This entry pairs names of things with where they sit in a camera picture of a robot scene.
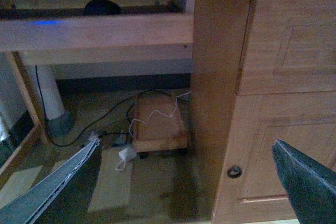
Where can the wooden keyboard tray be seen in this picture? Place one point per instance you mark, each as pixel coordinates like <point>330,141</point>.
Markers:
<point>55,32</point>

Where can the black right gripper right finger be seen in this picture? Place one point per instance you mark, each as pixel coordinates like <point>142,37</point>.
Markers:
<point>310,186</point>

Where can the black ring door pull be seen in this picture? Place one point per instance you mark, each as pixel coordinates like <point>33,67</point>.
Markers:
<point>234,172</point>

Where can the white pipe with grey base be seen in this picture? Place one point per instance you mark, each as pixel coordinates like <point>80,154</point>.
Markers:
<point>59,121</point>

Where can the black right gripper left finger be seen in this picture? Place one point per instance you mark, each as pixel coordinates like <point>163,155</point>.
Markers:
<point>63,196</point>

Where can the wooden cabinet door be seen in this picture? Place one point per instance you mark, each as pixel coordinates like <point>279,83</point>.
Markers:
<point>271,139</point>

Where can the wooden rolling cart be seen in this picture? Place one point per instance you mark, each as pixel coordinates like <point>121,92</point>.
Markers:
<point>157,125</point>

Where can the dark grey computer mouse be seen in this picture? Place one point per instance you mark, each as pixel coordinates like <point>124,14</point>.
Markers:
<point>101,8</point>

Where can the wooden desk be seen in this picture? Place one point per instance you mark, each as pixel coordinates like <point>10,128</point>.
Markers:
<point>249,47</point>

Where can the white power adapter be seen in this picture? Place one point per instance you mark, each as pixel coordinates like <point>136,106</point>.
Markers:
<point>126,155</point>

